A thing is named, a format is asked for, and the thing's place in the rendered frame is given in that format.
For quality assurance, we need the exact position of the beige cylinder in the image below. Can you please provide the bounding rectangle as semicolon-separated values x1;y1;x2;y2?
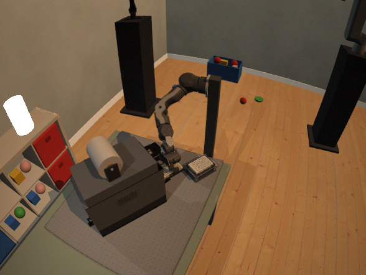
86;136;123;179

